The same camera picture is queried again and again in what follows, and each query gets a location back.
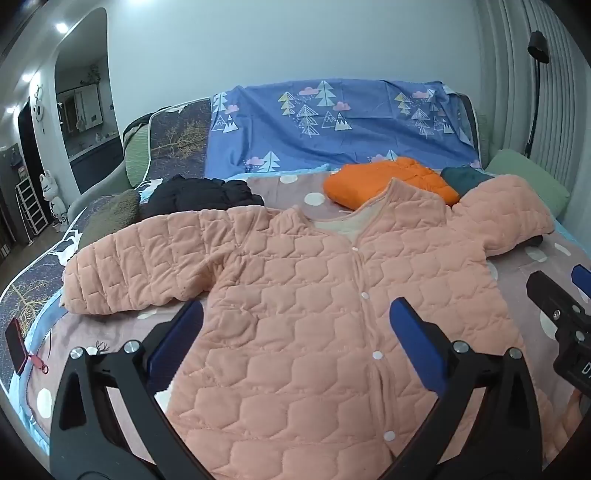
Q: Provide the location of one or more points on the dark blue cabinet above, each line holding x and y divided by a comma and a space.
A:
97, 161

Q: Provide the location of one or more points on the black floor lamp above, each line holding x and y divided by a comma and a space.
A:
538, 46

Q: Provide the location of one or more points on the olive fleece cloth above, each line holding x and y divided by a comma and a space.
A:
111, 212

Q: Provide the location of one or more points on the green quilted cushion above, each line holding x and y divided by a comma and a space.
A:
136, 157

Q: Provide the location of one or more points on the blue tree-print sheet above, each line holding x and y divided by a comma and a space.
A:
277, 129

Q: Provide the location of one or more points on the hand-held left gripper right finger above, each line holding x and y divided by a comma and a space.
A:
415, 332

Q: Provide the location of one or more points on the teal garment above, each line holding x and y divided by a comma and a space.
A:
464, 180

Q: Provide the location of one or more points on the orange puffer jacket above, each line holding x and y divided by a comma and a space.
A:
369, 182

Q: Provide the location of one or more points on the dark tree-print quilt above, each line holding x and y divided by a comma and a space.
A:
175, 138

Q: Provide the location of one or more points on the white pleated curtain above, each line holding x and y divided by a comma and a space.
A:
508, 92

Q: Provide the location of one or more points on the red phone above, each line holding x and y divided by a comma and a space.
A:
16, 346

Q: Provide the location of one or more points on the white cat figurine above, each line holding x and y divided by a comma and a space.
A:
53, 194

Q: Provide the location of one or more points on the pink quilted jacket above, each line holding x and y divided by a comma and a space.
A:
300, 300

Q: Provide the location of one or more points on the white rack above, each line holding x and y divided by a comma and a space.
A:
30, 207

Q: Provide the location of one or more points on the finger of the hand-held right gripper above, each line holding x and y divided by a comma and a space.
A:
549, 295
581, 279

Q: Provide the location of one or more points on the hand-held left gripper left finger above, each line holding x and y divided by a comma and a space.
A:
178, 332

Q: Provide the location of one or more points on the green pillow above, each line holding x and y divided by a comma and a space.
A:
549, 189

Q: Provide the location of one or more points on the black puffer jacket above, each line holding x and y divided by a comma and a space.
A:
194, 194

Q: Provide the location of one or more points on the dotted mauve blanket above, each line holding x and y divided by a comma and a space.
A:
517, 272

